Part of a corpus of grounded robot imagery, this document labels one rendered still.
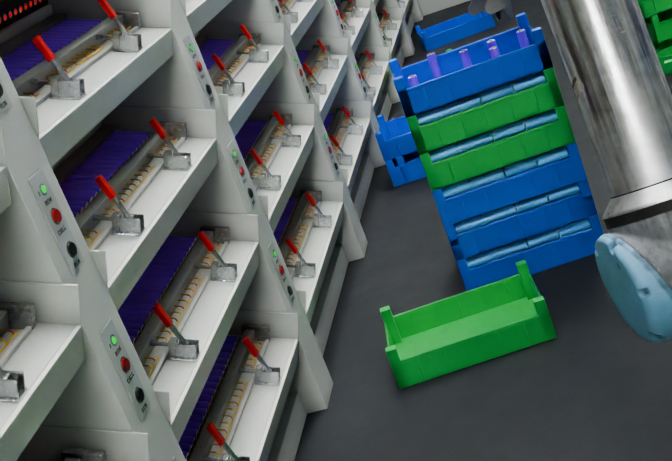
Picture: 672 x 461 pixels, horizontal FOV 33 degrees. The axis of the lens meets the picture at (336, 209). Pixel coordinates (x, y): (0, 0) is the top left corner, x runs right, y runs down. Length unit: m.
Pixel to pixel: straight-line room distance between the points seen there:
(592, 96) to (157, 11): 0.79
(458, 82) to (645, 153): 0.86
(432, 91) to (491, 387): 0.59
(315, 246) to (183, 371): 0.91
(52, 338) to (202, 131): 0.73
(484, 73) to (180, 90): 0.62
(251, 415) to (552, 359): 0.54
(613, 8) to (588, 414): 0.70
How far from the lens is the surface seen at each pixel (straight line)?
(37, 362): 1.25
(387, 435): 1.97
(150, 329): 1.65
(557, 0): 1.44
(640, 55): 1.43
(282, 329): 2.06
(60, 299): 1.31
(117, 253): 1.50
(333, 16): 3.30
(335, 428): 2.06
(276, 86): 2.63
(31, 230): 1.29
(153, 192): 1.70
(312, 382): 2.11
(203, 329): 1.70
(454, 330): 2.23
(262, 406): 1.86
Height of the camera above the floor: 0.96
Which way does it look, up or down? 18 degrees down
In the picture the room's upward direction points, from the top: 21 degrees counter-clockwise
